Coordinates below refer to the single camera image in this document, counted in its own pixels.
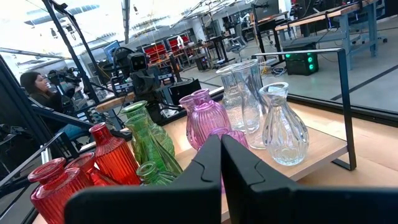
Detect small pink glass vase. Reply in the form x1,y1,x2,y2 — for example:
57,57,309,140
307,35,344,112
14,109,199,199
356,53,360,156
178,94,203,152

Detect round pink ribbed vase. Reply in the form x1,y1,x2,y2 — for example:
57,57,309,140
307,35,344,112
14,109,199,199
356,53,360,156
188,88,233,150

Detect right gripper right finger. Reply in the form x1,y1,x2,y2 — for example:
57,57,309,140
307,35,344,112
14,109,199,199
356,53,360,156
221,134,398,224

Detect round green glass vase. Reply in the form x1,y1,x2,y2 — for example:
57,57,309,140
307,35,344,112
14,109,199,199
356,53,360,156
136,161,178,187

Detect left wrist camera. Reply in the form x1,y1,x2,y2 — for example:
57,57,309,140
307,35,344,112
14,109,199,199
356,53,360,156
126,52,149,73

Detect black metal table frame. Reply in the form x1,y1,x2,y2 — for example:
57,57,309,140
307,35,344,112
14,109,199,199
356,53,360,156
0,54,398,147

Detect pink ribbed cylinder vase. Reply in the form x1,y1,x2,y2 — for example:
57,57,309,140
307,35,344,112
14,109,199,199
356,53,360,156
208,126,250,150

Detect red ribbed cylinder vase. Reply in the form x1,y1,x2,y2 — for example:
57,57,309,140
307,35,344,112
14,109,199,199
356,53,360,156
27,157,91,224

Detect wide clear glass vase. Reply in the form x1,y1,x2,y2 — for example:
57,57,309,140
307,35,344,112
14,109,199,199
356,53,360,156
215,64,246,131

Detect blue screen monitor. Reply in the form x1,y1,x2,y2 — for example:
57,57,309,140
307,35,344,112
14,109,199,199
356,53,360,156
102,39,123,65

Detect person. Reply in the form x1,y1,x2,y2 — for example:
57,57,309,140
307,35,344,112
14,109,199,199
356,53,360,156
19,70,86,139

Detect tall green ribbed vase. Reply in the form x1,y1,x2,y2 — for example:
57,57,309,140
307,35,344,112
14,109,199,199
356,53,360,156
120,100,175,156

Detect tall clear glass vase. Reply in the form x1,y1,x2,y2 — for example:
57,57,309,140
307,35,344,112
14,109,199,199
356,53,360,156
229,58,269,150

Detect tall red ribbed vase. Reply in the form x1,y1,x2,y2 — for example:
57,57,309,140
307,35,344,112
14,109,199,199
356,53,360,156
89,122,142,187

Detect green faceted glass vase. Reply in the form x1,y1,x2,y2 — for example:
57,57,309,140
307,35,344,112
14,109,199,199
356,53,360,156
124,113,183,177

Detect wooden side table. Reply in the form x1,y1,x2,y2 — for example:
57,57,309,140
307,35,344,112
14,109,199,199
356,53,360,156
95,91,137,113

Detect gray office chair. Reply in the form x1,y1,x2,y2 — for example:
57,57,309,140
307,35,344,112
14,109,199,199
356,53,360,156
228,23,249,62

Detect large black monitor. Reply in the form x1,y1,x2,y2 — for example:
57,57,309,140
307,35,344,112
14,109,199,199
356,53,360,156
252,0,280,22

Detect black equipment box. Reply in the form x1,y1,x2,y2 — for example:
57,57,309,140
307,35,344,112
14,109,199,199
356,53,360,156
167,77,203,106

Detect black computer green lights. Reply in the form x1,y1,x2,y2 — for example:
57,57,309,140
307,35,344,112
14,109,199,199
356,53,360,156
282,42,320,77

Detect clear acrylic tray frame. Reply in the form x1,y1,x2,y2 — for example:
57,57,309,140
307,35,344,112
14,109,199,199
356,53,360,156
0,47,358,224

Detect hanging gray pole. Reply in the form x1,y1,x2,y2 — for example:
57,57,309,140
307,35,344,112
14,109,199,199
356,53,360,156
121,0,131,45

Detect clear bulbous glass vase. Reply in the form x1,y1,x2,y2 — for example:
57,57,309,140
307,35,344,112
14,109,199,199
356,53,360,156
259,82,310,167

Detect black rig post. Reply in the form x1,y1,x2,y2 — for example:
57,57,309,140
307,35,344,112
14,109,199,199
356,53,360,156
42,0,102,103

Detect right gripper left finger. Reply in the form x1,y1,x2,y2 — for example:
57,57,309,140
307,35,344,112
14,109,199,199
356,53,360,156
63,134,223,224

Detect wide red glass vase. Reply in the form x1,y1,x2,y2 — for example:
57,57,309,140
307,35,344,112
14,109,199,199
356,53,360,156
64,151,119,187

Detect wooden workbench gray legs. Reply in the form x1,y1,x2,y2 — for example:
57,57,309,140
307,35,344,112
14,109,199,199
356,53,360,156
275,0,388,71

